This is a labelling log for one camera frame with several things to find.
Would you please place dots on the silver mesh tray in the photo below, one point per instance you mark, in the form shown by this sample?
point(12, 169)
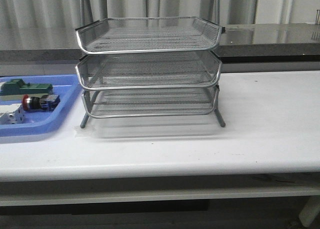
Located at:
point(180, 69)
point(148, 35)
point(123, 103)

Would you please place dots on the red emergency stop button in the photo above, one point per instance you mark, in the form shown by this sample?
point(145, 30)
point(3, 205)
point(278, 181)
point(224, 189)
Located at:
point(46, 103)

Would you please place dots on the silver mesh bottom tray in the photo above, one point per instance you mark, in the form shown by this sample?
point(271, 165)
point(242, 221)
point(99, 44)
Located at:
point(123, 103)

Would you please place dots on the silver mesh top tray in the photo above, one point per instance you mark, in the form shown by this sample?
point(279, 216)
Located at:
point(148, 35)

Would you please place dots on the blue plastic tray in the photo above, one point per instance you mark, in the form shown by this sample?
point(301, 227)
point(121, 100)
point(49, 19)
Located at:
point(40, 122)

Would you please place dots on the green electrical component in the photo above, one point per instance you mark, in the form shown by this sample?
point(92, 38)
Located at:
point(18, 86)

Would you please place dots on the white circuit breaker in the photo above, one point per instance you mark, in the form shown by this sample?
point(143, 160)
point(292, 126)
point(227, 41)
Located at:
point(12, 114)

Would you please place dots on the dark background counter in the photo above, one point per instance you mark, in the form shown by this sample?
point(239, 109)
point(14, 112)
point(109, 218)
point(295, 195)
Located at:
point(240, 43)

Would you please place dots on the grey metal rack frame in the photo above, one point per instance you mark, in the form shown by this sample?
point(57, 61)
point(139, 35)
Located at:
point(215, 111)

